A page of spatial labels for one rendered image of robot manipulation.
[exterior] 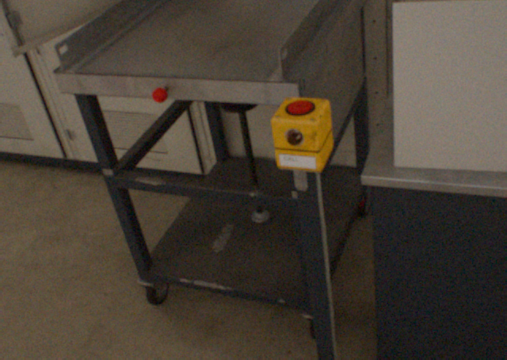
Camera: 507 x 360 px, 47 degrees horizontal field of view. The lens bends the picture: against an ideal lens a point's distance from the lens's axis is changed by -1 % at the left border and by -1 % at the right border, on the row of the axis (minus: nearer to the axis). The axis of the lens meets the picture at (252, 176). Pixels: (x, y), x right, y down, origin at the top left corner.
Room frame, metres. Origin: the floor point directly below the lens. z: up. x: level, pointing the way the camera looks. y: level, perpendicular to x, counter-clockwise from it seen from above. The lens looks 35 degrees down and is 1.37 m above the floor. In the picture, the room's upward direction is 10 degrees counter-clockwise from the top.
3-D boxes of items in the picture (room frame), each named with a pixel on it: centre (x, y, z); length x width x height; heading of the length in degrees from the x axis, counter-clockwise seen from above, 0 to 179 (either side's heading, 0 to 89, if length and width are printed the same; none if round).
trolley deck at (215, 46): (1.49, 0.00, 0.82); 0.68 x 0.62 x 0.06; 153
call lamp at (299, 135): (0.81, -0.08, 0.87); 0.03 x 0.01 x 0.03; 63
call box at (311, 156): (0.85, -0.10, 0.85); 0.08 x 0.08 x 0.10; 63
